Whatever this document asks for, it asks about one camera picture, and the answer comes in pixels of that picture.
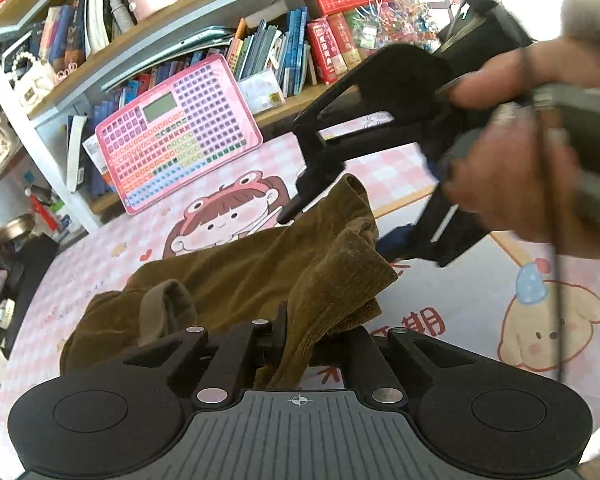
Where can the white green pen cup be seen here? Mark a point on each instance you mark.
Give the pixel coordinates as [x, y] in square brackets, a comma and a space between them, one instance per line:
[64, 217]

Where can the orange white box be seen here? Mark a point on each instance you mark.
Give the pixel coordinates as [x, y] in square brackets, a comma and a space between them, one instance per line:
[93, 150]

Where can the white bookshelf frame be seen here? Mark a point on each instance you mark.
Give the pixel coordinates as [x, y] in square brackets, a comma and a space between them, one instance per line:
[39, 132]

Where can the white leaning book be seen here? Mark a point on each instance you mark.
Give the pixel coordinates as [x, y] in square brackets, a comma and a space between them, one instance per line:
[75, 169]

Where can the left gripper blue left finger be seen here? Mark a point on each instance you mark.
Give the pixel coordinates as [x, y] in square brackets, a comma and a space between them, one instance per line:
[271, 335]

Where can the colourful flower ornament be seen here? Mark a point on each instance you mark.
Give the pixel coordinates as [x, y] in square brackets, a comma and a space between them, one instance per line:
[383, 22]

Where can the person right hand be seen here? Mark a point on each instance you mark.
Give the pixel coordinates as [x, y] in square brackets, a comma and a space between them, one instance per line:
[500, 179]

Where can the pink toy keyboard tablet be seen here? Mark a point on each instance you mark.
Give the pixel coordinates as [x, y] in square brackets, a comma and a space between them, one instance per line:
[176, 132]

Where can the white smartwatch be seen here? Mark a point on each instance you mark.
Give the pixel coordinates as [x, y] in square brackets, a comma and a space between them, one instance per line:
[7, 311]

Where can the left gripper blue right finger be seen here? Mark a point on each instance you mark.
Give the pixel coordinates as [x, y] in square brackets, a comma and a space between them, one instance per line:
[340, 348]

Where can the red dictionary books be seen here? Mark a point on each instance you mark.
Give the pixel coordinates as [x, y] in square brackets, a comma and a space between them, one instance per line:
[330, 35]

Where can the brown corduroy pants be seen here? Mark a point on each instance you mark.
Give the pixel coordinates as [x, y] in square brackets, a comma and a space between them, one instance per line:
[324, 269]

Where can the brass bowl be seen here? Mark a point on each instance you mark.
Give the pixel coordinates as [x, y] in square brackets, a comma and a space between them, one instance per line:
[19, 227]

